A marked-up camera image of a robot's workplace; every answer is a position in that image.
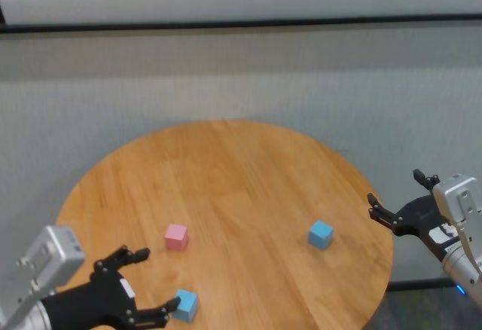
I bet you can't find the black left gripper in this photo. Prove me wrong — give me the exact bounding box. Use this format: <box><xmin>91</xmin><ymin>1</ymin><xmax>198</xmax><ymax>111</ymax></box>
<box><xmin>39</xmin><ymin>245</ymin><xmax>183</xmax><ymax>330</ymax></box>

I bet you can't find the black wall rail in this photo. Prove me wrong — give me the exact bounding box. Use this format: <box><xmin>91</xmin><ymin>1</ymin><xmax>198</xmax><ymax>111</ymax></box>
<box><xmin>0</xmin><ymin>12</ymin><xmax>482</xmax><ymax>34</ymax></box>

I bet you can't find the black floor rail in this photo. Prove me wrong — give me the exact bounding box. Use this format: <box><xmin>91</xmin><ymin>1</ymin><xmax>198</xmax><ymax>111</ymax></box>
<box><xmin>387</xmin><ymin>277</ymin><xmax>455</xmax><ymax>292</ymax></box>

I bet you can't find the pink cube block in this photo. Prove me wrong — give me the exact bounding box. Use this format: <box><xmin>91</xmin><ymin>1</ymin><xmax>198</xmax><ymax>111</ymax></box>
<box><xmin>163</xmin><ymin>223</ymin><xmax>189</xmax><ymax>252</ymax></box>

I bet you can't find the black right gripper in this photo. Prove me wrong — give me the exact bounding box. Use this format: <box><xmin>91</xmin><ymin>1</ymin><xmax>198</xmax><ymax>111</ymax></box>
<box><xmin>368</xmin><ymin>169</ymin><xmax>462</xmax><ymax>262</ymax></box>

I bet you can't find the blue cube block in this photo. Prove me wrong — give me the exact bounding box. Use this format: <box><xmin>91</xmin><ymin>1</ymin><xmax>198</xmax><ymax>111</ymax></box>
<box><xmin>171</xmin><ymin>289</ymin><xmax>199</xmax><ymax>324</ymax></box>
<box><xmin>307</xmin><ymin>219</ymin><xmax>334</xmax><ymax>251</ymax></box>

